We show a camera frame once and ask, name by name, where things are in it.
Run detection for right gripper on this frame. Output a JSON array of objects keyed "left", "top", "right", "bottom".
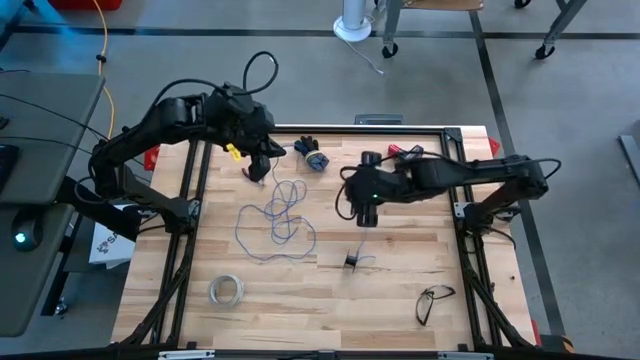
[{"left": 343, "top": 167, "right": 401, "bottom": 229}]

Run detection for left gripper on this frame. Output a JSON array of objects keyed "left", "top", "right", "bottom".
[{"left": 207, "top": 94, "right": 288, "bottom": 183}]

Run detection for thin blue wire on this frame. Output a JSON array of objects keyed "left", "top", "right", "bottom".
[{"left": 234, "top": 144, "right": 376, "bottom": 271}]

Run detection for black glove blue yellow cuff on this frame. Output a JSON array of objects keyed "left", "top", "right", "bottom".
[{"left": 293, "top": 135, "right": 331, "bottom": 173}]

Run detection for red black tool battery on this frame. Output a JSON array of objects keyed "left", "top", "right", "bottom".
[{"left": 388, "top": 143, "right": 425, "bottom": 161}]

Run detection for grey metal plate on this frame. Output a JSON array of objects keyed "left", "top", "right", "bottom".
[{"left": 354, "top": 114, "right": 404, "bottom": 126}]

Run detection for black safety glasses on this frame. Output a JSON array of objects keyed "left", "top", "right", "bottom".
[{"left": 414, "top": 284, "right": 457, "bottom": 327}]

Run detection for clear tape roll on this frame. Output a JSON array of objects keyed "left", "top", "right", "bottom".
[{"left": 207, "top": 273, "right": 246, "bottom": 307}]

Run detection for white pole base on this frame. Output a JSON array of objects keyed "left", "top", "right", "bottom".
[{"left": 332, "top": 0, "right": 374, "bottom": 43}]

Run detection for black angled stand bar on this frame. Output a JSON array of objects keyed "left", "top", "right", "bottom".
[{"left": 54, "top": 189, "right": 144, "bottom": 242}]

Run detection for white printed box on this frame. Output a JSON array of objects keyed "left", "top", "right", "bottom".
[{"left": 88, "top": 219, "right": 137, "bottom": 270}]

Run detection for wooden table on casters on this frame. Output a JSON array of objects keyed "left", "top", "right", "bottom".
[{"left": 380, "top": 0, "right": 589, "bottom": 61}]

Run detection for grey desk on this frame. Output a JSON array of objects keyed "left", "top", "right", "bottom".
[{"left": 0, "top": 73, "right": 106, "bottom": 339}]

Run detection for red plastic crate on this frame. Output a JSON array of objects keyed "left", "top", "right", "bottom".
[{"left": 48, "top": 0, "right": 124, "bottom": 12}]

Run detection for black computer mouse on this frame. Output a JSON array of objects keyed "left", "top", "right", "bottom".
[{"left": 10, "top": 208, "right": 44, "bottom": 253}]

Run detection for black keyboard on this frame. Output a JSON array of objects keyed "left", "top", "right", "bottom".
[{"left": 0, "top": 143, "right": 21, "bottom": 195}]

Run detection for grey metal strip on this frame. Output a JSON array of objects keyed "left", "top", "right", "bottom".
[{"left": 618, "top": 134, "right": 640, "bottom": 187}]

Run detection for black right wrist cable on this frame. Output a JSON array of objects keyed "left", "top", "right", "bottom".
[{"left": 334, "top": 149, "right": 564, "bottom": 222}]

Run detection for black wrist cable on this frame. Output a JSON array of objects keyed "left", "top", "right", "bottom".
[
  {"left": 149, "top": 50, "right": 279, "bottom": 116},
  {"left": 334, "top": 149, "right": 564, "bottom": 222}
]

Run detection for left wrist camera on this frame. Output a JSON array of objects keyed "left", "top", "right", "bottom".
[{"left": 222, "top": 82, "right": 254, "bottom": 104}]

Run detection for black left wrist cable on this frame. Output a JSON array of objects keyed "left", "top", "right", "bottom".
[{"left": 149, "top": 50, "right": 279, "bottom": 116}]

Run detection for white floor cable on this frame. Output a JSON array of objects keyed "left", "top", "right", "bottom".
[{"left": 343, "top": 38, "right": 385, "bottom": 77}]

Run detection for silver metal bracket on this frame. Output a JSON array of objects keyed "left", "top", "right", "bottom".
[
  {"left": 437, "top": 351, "right": 495, "bottom": 360},
  {"left": 157, "top": 349, "right": 216, "bottom": 360}
]

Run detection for yellow power cable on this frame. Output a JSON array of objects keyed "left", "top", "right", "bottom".
[{"left": 91, "top": 0, "right": 117, "bottom": 139}]

